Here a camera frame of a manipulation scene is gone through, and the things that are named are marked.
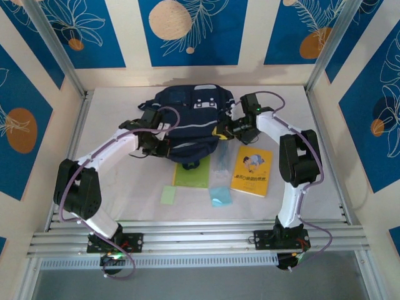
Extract navy blue student backpack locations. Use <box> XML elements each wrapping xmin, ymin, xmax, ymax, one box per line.
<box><xmin>137</xmin><ymin>83</ymin><xmax>235</xmax><ymax>171</ymax></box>

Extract clear plastic bag of pens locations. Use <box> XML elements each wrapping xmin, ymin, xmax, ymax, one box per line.
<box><xmin>209</xmin><ymin>140</ymin><xmax>234</xmax><ymax>188</ymax></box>

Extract green notebook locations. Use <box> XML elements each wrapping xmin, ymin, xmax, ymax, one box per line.
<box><xmin>172</xmin><ymin>155</ymin><xmax>212</xmax><ymax>189</ymax></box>

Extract yellow book with cartoon cover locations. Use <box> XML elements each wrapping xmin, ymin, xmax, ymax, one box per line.
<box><xmin>230</xmin><ymin>145</ymin><xmax>274</xmax><ymax>198</ymax></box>

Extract blue sticky note pad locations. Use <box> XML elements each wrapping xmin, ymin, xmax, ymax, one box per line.
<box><xmin>208</xmin><ymin>186</ymin><xmax>234</xmax><ymax>208</ymax></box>

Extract green sticky note pad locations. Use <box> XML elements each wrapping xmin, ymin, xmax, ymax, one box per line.
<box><xmin>160</xmin><ymin>185</ymin><xmax>178</xmax><ymax>206</ymax></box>

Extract aluminium left side rail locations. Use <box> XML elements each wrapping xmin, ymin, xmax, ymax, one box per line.
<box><xmin>45</xmin><ymin>92</ymin><xmax>94</xmax><ymax>224</ymax></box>

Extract aluminium rail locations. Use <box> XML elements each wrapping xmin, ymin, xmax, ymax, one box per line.
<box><xmin>45</xmin><ymin>92</ymin><xmax>94</xmax><ymax>224</ymax></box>
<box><xmin>304</xmin><ymin>90</ymin><xmax>353</xmax><ymax>224</ymax></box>

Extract aluminium right side rail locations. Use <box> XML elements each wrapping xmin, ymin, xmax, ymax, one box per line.
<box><xmin>304</xmin><ymin>90</ymin><xmax>353</xmax><ymax>224</ymax></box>

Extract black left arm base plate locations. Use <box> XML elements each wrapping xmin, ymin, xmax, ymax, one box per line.
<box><xmin>86</xmin><ymin>232</ymin><xmax>144</xmax><ymax>254</ymax></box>

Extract aluminium front frame rails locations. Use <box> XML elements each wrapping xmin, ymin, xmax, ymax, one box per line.
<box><xmin>26</xmin><ymin>220</ymin><xmax>369</xmax><ymax>259</ymax></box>

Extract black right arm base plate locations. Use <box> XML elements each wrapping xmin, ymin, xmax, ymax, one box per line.
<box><xmin>253</xmin><ymin>229</ymin><xmax>311</xmax><ymax>251</ymax></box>

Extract aluminium right frame post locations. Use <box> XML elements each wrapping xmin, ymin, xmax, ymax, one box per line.
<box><xmin>305</xmin><ymin>0</ymin><xmax>368</xmax><ymax>94</ymax></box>

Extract aluminium frame post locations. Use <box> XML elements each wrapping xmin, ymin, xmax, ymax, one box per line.
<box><xmin>305</xmin><ymin>0</ymin><xmax>368</xmax><ymax>94</ymax></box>
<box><xmin>23</xmin><ymin>0</ymin><xmax>88</xmax><ymax>98</ymax></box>

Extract slotted grey cable duct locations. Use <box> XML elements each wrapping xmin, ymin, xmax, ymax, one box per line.
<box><xmin>40</xmin><ymin>252</ymin><xmax>279</xmax><ymax>271</ymax></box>

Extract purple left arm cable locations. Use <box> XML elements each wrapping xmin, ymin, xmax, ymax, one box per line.
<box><xmin>57</xmin><ymin>106</ymin><xmax>181</xmax><ymax>281</ymax></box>

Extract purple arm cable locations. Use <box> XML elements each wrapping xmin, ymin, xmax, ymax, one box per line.
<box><xmin>239</xmin><ymin>90</ymin><xmax>334</xmax><ymax>269</ymax></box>
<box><xmin>57</xmin><ymin>106</ymin><xmax>181</xmax><ymax>281</ymax></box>

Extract aluminium left frame post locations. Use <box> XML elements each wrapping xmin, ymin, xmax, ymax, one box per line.
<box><xmin>23</xmin><ymin>0</ymin><xmax>88</xmax><ymax>98</ymax></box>

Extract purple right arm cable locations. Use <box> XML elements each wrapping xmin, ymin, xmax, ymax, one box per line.
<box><xmin>239</xmin><ymin>90</ymin><xmax>334</xmax><ymax>269</ymax></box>

